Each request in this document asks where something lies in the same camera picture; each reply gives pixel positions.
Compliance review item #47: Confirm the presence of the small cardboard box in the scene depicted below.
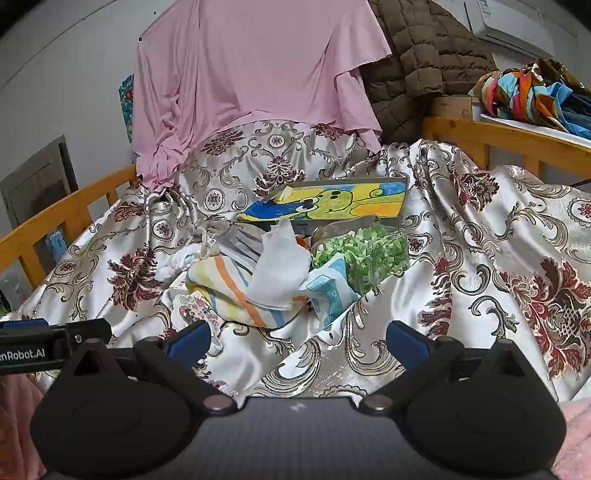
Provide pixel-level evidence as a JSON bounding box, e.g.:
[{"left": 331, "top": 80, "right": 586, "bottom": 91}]
[{"left": 431, "top": 95, "right": 484, "bottom": 119}]

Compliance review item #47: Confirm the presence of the blue denim garment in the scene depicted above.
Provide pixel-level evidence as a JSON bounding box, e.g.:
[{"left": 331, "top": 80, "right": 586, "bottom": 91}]
[{"left": 549, "top": 90, "right": 591, "bottom": 138}]

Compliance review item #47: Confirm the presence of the painted cardboard box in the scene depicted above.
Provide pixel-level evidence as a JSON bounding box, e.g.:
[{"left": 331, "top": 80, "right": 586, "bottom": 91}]
[{"left": 235, "top": 176, "right": 410, "bottom": 232}]

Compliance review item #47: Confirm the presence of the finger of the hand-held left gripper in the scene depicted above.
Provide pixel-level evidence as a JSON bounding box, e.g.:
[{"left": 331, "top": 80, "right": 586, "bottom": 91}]
[{"left": 0, "top": 318, "right": 112, "bottom": 348}]

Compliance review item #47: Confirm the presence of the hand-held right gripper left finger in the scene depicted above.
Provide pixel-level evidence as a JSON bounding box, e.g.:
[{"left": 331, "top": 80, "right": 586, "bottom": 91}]
[{"left": 60, "top": 320, "right": 238, "bottom": 414}]

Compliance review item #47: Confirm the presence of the wall poster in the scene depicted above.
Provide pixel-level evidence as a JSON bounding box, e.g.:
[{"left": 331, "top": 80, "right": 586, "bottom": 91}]
[{"left": 119, "top": 75, "right": 136, "bottom": 140}]

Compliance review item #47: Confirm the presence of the white board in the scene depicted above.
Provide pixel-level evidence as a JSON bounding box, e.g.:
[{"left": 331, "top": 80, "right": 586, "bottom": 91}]
[{"left": 479, "top": 113, "right": 591, "bottom": 149}]

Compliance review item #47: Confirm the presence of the white braided rope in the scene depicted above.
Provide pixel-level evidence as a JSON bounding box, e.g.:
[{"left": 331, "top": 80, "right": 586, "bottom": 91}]
[{"left": 154, "top": 222, "right": 223, "bottom": 285}]

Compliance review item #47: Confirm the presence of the light grey cloth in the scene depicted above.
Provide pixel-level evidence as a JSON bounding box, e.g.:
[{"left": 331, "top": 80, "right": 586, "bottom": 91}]
[{"left": 246, "top": 216, "right": 313, "bottom": 311}]

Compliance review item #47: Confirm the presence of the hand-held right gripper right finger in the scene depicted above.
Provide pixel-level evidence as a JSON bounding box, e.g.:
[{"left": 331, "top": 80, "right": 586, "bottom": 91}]
[{"left": 359, "top": 320, "right": 539, "bottom": 414}]

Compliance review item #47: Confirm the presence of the brown quilted jacket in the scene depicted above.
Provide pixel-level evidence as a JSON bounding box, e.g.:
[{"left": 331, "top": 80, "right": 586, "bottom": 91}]
[{"left": 358, "top": 0, "right": 498, "bottom": 145}]

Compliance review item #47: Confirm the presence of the golden brown cloth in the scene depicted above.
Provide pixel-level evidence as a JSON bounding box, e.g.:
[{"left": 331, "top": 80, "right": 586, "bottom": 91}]
[{"left": 533, "top": 58, "right": 589, "bottom": 95}]

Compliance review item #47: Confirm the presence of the pink fleece clothing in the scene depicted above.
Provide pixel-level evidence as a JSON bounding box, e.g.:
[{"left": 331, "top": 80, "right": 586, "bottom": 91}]
[{"left": 0, "top": 368, "right": 591, "bottom": 480}]

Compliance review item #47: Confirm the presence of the wooden bed rail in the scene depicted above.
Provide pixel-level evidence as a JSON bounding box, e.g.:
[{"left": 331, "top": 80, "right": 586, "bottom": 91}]
[{"left": 0, "top": 115, "right": 591, "bottom": 280}]

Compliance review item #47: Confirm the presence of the blue white milk carton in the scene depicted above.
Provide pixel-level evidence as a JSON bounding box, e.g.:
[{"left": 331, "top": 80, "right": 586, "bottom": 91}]
[{"left": 299, "top": 257, "right": 362, "bottom": 326}]

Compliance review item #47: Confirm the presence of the grey door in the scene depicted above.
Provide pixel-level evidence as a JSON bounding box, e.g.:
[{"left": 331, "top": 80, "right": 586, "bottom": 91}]
[{"left": 0, "top": 135, "right": 80, "bottom": 234}]

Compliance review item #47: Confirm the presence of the striped towel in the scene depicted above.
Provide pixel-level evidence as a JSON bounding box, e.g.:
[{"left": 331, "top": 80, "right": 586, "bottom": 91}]
[{"left": 185, "top": 255, "right": 308, "bottom": 330}]

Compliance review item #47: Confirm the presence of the floral satin blanket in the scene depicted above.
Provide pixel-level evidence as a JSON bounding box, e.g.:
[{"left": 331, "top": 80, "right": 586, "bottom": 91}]
[{"left": 0, "top": 119, "right": 591, "bottom": 403}]

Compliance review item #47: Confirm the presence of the jar of green pieces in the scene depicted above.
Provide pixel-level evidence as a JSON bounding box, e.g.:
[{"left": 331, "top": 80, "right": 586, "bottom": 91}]
[{"left": 308, "top": 220, "right": 411, "bottom": 297}]

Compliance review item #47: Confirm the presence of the pink cloth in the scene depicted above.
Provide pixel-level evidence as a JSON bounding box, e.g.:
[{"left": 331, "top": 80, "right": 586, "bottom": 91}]
[{"left": 131, "top": 0, "right": 394, "bottom": 192}]

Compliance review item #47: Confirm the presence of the white air conditioner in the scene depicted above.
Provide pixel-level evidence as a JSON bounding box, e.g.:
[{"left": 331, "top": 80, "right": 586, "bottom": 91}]
[{"left": 464, "top": 0, "right": 556, "bottom": 59}]

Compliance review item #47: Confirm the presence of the colourful patterned cloth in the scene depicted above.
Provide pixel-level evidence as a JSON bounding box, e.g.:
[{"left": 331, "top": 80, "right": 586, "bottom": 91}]
[{"left": 470, "top": 65, "right": 573, "bottom": 132}]

